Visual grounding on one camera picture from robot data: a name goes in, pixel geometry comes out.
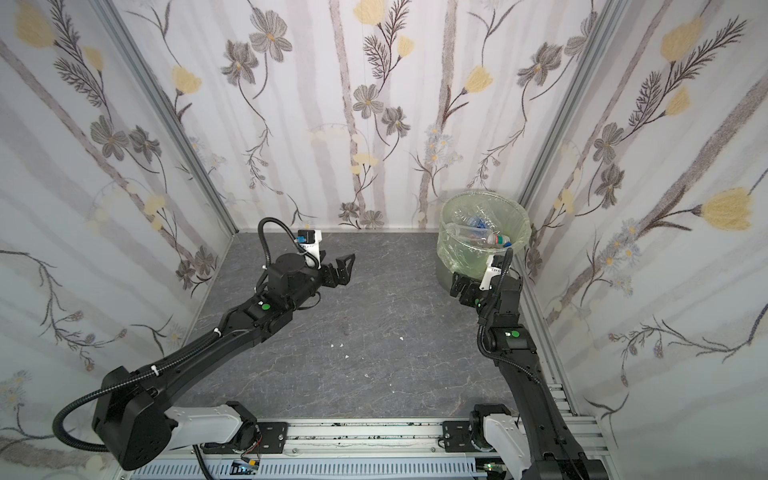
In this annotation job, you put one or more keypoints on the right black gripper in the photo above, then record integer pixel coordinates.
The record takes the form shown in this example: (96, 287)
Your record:
(472, 291)

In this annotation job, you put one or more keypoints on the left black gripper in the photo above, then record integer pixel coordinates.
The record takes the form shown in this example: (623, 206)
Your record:
(330, 274)

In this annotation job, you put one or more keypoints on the clear bottle green cap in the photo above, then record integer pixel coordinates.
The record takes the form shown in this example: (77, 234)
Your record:
(486, 238)

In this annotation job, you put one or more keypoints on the crushed clear bottle white cap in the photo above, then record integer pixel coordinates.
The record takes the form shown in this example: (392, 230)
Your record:
(477, 216)

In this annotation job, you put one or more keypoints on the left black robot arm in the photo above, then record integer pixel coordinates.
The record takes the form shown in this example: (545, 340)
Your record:
(131, 419)

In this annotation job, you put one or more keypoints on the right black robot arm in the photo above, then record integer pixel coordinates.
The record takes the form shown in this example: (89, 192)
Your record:
(542, 446)

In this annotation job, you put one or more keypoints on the mesh bin with green bag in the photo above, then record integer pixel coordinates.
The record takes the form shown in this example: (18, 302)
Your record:
(470, 260)

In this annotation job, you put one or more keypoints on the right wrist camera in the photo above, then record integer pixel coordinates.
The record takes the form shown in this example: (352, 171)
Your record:
(493, 269)

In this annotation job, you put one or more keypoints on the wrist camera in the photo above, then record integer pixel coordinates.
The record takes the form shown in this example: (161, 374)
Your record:
(493, 269)
(308, 242)

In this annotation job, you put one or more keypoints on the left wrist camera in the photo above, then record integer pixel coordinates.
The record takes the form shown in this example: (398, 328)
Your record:
(308, 242)

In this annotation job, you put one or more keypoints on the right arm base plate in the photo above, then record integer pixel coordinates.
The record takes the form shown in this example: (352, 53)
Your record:
(461, 436)

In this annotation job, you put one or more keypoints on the aluminium frame rail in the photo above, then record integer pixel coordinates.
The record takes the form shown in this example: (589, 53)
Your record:
(386, 448)

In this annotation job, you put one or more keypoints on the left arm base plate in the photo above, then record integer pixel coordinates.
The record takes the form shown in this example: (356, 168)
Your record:
(261, 437)

